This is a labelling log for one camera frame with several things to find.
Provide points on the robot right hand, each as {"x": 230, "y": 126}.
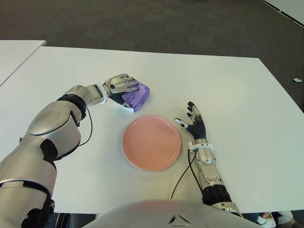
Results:
{"x": 198, "y": 129}

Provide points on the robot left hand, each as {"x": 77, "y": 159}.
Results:
{"x": 118, "y": 83}

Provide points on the purple tissue paper pack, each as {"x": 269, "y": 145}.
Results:
{"x": 140, "y": 97}

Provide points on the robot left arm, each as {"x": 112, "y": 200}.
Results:
{"x": 54, "y": 123}

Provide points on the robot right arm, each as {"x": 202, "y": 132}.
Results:
{"x": 206, "y": 154}

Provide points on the pink round plate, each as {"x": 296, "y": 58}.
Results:
{"x": 152, "y": 142}

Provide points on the silver robot torso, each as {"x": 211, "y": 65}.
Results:
{"x": 152, "y": 213}

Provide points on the adjacent white table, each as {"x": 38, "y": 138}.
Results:
{"x": 14, "y": 54}

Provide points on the white sneaker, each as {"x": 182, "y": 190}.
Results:
{"x": 263, "y": 218}

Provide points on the small white floor object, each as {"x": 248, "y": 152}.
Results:
{"x": 297, "y": 80}

